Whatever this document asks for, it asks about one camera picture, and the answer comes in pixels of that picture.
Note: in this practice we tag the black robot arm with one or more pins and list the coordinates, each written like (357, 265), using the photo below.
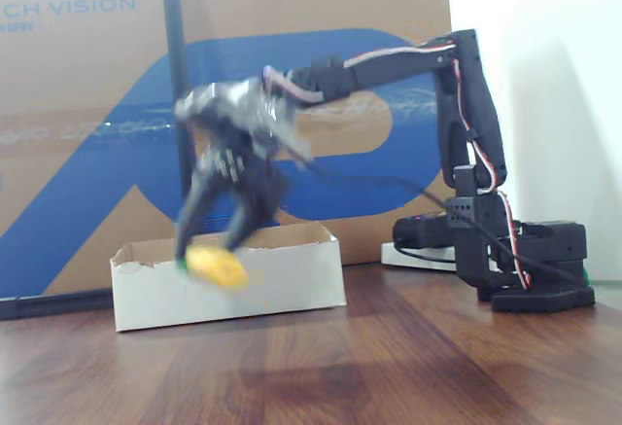
(476, 104)

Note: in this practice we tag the white cardboard box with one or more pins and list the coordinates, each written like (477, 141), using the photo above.
(272, 289)

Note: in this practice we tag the black stand pole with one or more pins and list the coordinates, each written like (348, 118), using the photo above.
(175, 31)

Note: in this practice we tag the white power strip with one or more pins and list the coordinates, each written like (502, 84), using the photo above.
(413, 259)

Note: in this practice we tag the black power adapter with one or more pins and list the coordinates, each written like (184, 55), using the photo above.
(418, 230)

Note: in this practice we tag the black stand base bar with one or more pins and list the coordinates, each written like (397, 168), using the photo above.
(48, 306)

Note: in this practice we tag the large brown carton blue print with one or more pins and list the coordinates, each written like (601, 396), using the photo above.
(73, 80)

